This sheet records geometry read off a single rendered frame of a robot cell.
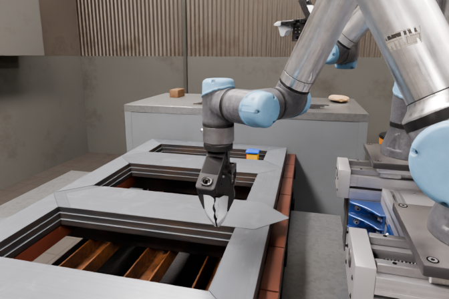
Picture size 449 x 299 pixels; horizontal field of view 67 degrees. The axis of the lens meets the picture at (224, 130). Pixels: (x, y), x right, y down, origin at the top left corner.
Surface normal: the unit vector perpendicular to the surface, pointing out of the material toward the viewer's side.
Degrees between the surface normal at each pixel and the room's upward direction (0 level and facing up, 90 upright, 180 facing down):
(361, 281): 90
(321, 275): 0
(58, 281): 0
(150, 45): 90
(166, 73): 90
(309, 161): 90
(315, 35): 100
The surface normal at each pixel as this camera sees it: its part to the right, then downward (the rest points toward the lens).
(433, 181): -0.67, 0.26
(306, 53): -0.49, 0.35
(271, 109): 0.67, 0.16
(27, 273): 0.00, -0.97
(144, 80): -0.26, 0.21
